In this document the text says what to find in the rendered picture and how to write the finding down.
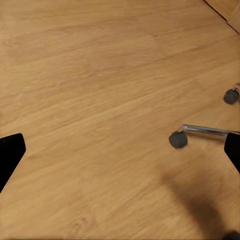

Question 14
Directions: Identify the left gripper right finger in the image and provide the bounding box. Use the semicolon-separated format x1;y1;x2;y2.
224;133;240;173

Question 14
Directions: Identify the swivel chair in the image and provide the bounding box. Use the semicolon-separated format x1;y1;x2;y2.
168;83;240;240

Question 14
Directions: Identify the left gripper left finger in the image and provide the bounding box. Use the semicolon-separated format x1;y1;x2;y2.
0;133;26;193

